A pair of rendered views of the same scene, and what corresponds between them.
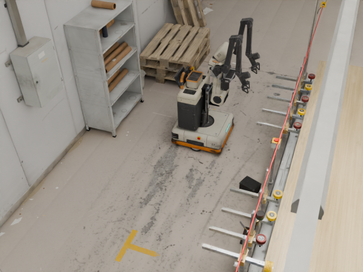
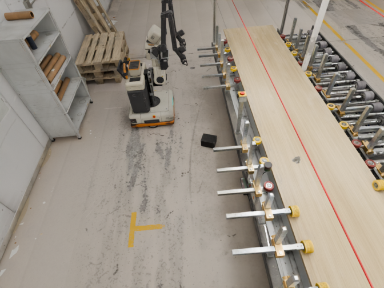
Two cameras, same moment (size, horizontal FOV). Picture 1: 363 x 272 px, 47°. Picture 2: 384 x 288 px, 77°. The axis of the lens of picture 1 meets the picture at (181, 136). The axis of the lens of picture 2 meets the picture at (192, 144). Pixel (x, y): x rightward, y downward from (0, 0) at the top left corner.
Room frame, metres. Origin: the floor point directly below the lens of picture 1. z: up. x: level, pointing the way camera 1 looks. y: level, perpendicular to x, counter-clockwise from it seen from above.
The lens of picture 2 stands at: (1.24, 0.35, 2.62)
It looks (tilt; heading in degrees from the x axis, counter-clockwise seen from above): 49 degrees down; 337
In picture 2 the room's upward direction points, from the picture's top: 5 degrees counter-clockwise
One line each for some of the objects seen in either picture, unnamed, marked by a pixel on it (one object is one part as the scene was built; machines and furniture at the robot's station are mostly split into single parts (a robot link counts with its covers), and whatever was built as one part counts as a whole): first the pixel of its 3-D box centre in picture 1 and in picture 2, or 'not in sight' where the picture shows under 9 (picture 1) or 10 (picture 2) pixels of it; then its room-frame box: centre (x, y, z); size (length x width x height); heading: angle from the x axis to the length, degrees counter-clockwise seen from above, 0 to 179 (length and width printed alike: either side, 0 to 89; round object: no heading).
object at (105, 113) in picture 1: (108, 68); (51, 79); (4.79, 0.92, 0.78); 0.90 x 0.45 x 1.55; 157
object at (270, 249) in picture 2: not in sight; (270, 249); (1.53, -0.26, 0.95); 0.50 x 0.04 x 0.04; 67
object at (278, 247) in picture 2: not in sight; (277, 246); (1.52, -0.32, 0.95); 0.14 x 0.06 x 0.05; 157
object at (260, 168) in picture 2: (251, 231); (257, 182); (2.01, -0.52, 0.90); 0.04 x 0.04 x 0.48; 67
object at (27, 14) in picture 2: (103, 4); (19, 15); (4.89, 0.88, 1.59); 0.30 x 0.08 x 0.08; 67
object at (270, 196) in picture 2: (243, 256); (265, 210); (1.78, -0.42, 0.91); 0.04 x 0.04 x 0.48; 67
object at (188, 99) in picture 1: (196, 99); (140, 85); (4.27, -0.20, 0.59); 0.55 x 0.34 x 0.83; 157
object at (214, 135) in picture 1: (203, 128); (152, 107); (4.23, -0.29, 0.16); 0.67 x 0.64 x 0.25; 67
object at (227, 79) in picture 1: (227, 76); (163, 57); (4.12, -0.55, 0.99); 0.28 x 0.16 x 0.22; 157
